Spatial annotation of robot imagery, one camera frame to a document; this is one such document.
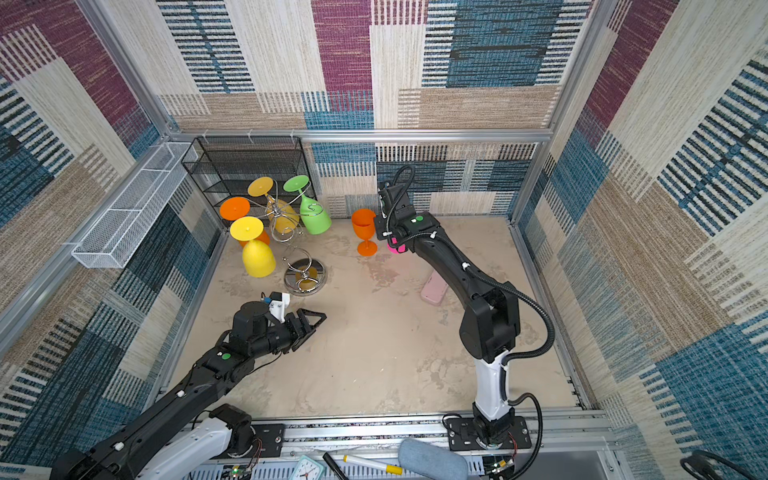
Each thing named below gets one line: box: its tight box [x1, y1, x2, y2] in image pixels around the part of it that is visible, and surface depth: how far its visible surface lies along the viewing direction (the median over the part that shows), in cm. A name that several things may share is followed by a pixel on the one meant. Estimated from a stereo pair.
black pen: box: [322, 452, 350, 480], surface depth 71 cm
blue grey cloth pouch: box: [398, 438, 468, 480], surface depth 70 cm
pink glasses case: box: [420, 270, 449, 305], surface depth 99 cm
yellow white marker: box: [343, 455, 404, 476], surface depth 71 cm
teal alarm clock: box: [290, 455, 324, 480], surface depth 70 cm
